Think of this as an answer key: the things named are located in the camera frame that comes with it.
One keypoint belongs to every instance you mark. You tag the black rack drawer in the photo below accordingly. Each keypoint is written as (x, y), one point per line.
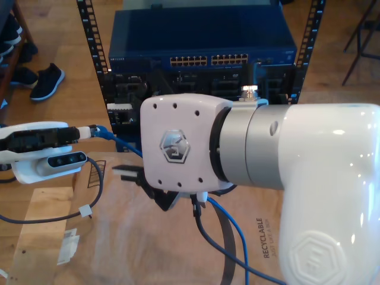
(124, 123)

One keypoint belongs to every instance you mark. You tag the blue box under rack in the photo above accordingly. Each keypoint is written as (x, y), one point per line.
(120, 150)

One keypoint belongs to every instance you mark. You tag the black shoe white sole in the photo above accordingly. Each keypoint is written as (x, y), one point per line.
(25, 77)
(12, 29)
(6, 49)
(47, 83)

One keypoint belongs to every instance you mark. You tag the black rack server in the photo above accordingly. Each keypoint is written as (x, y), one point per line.
(207, 83)

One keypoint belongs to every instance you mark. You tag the brown paper mailer bag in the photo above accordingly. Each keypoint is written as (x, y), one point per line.
(118, 237)

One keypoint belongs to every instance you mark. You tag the white shipping label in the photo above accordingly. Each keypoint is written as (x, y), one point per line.
(69, 246)

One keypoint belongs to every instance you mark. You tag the wooden shoe shelf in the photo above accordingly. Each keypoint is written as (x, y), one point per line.
(23, 22)

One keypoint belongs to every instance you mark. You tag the white paper scrap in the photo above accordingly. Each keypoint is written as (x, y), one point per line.
(3, 273)

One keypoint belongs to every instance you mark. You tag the dark metal chair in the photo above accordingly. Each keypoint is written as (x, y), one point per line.
(358, 41)

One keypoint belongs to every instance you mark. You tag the black server rack frame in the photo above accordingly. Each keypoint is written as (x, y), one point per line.
(92, 38)

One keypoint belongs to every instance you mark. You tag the blue network switch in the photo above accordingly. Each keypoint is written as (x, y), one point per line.
(202, 32)

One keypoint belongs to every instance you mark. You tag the grey device atop switch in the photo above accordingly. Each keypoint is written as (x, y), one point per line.
(207, 3)

